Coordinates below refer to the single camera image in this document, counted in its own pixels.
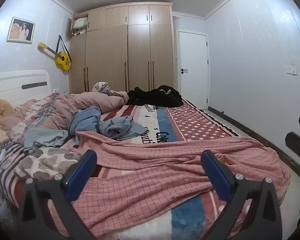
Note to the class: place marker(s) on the black clothes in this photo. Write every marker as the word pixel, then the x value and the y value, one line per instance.
pixel 157 96

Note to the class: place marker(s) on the pink checked shirt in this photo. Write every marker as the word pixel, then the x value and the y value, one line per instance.
pixel 150 170

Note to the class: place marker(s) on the white pillow with brown patches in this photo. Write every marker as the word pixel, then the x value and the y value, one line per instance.
pixel 47 161

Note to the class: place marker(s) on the folded bedding in wardrobe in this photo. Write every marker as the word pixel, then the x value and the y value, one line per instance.
pixel 79 25

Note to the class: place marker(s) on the grey-blue garment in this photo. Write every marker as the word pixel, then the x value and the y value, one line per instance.
pixel 125 128

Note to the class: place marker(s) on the framed wall picture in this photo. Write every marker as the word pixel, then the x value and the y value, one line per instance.
pixel 21 30

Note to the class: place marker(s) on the wooden wardrobe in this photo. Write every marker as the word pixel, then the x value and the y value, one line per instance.
pixel 115 55

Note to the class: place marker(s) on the white wall switch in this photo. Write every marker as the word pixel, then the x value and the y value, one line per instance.
pixel 291 70

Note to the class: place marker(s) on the striped printed blanket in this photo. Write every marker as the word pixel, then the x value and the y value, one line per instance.
pixel 187 122

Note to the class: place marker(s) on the white plastic bag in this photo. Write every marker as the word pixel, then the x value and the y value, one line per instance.
pixel 0 207

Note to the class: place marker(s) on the white door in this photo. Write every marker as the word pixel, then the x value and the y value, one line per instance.
pixel 193 65

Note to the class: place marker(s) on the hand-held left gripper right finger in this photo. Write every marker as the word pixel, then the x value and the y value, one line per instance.
pixel 215 175

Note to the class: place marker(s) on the yellow guitar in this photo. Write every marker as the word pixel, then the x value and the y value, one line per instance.
pixel 62 59

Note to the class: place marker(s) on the white headboard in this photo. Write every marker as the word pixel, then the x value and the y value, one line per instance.
pixel 12 83

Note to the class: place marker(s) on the pink quilt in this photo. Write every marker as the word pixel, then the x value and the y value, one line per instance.
pixel 95 100

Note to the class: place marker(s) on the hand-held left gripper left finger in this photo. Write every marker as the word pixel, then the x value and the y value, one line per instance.
pixel 80 175

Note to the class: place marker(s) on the light teal shirt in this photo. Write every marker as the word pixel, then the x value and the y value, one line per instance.
pixel 46 138

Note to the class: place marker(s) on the striped bed sheet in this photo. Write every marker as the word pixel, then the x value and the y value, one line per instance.
pixel 5 177

